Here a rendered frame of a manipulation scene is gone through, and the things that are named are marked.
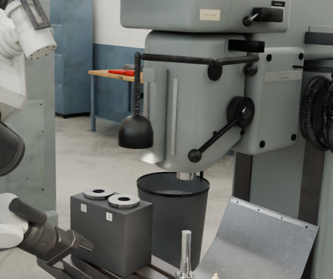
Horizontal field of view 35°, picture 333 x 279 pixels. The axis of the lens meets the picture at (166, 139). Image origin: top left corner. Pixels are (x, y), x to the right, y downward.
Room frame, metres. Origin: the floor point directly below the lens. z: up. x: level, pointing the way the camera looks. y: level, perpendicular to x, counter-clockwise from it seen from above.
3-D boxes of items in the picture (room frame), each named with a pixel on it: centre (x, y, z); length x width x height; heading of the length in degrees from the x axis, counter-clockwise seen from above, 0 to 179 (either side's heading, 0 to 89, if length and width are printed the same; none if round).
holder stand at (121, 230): (1.43, 0.15, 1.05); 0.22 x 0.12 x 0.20; 53
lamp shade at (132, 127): (1.04, 0.06, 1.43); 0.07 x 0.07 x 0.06
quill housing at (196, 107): (1.22, -0.06, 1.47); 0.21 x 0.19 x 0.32; 43
